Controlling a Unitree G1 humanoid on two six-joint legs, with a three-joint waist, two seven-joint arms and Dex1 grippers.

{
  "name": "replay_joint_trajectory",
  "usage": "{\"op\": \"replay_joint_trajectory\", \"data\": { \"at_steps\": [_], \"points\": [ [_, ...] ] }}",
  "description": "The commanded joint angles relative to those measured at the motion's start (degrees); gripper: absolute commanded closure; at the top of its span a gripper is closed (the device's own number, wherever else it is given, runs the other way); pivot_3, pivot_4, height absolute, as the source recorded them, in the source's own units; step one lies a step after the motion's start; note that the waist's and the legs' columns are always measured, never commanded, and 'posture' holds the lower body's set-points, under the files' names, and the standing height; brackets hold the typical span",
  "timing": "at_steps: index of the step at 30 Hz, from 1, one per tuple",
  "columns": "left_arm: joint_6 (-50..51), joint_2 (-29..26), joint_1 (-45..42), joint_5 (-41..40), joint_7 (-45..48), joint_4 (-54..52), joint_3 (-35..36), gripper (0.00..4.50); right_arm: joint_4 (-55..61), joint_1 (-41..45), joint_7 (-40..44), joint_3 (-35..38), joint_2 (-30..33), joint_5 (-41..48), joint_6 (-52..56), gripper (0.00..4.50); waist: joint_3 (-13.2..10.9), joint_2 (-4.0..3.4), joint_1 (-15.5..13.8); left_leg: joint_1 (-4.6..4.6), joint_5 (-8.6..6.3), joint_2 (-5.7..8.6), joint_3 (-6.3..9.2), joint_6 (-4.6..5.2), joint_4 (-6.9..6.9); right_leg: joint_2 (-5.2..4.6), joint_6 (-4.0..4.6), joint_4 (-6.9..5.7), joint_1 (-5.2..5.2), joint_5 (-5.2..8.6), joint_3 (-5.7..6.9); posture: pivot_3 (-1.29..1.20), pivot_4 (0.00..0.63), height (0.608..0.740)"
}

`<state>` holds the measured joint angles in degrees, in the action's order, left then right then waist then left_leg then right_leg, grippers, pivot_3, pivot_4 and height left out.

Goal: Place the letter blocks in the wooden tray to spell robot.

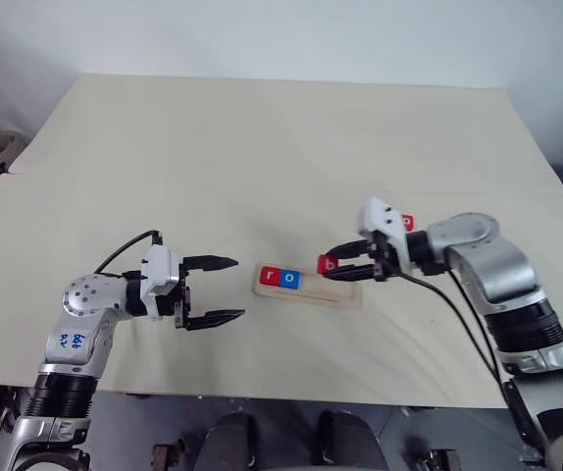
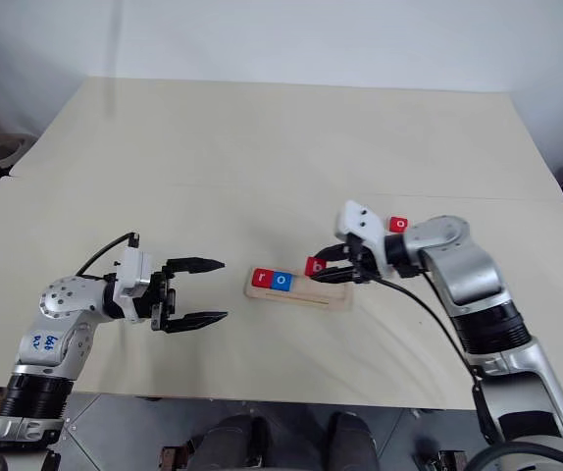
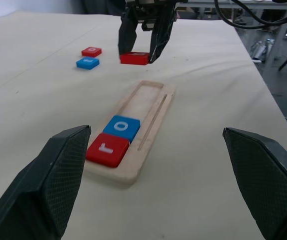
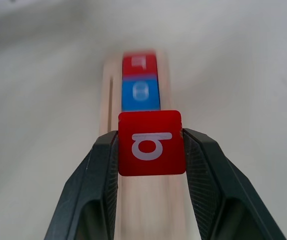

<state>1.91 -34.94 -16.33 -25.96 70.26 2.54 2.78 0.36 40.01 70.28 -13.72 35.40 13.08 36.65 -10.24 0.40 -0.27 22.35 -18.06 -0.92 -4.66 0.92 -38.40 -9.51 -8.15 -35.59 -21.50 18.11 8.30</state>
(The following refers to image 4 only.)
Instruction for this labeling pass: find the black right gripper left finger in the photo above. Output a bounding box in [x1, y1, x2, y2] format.
[43, 130, 120, 240]

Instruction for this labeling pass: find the long wooden tray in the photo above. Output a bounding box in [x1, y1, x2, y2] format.
[98, 49, 200, 240]

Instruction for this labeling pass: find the blue letter o block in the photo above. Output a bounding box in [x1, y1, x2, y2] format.
[120, 77, 162, 113]

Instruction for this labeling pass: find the red letter b block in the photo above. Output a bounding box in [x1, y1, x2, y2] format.
[117, 109, 187, 177]

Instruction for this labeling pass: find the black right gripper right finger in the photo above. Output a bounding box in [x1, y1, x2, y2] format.
[182, 127, 287, 240]

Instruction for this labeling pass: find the red letter t block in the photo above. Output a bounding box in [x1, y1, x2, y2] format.
[121, 51, 159, 81]

